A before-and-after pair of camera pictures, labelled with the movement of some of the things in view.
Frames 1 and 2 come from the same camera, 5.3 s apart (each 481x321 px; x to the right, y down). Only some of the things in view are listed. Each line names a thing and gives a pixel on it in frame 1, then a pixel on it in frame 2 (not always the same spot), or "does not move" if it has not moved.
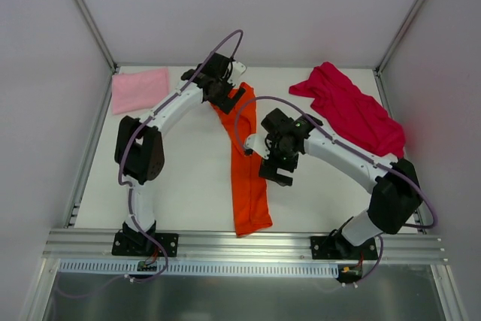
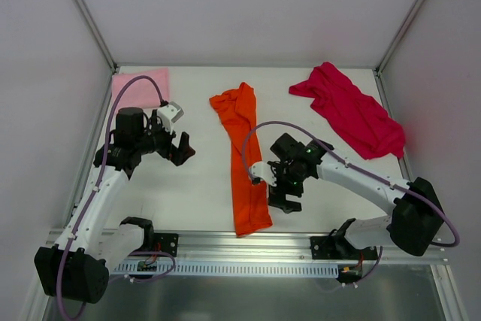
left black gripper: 228,98 -> 173,146
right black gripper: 278,170 -> 280,191
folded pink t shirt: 134,91 does not move
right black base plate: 325,248 does not move
